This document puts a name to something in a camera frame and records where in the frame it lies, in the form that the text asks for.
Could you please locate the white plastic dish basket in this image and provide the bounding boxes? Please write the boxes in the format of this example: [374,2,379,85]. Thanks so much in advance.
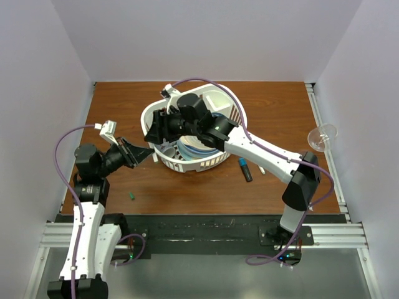
[140,83,248,173]

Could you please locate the grey mug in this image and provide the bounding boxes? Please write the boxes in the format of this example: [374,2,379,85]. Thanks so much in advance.
[160,145,176,158]

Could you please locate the black blue highlighter marker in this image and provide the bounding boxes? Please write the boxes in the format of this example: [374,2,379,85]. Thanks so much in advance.
[239,164,253,183]

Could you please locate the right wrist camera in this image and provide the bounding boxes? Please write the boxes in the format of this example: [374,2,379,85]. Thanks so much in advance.
[160,83,181,114]

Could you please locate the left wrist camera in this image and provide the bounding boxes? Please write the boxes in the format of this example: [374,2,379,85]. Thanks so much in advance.
[94,120,118,145]

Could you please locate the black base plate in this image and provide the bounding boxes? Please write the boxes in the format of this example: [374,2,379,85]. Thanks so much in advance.
[55,214,349,261]

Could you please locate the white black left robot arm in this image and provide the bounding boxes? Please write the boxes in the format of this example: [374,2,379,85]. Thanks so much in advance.
[47,137,154,298]

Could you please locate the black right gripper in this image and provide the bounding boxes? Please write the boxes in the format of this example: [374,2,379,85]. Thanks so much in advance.
[145,107,200,145]

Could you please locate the stacked plates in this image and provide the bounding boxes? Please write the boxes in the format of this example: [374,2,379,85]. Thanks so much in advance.
[176,136,219,161]

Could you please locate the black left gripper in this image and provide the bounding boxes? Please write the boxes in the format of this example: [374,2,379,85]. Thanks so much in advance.
[97,136,154,177]

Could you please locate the clear wine glass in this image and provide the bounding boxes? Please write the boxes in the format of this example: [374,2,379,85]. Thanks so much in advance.
[307,124,338,153]

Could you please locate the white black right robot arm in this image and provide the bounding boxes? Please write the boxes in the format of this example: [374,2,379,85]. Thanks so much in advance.
[140,85,321,245]

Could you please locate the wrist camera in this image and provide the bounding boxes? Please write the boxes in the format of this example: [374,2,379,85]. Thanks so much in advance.
[160,83,181,114]
[94,120,118,145]

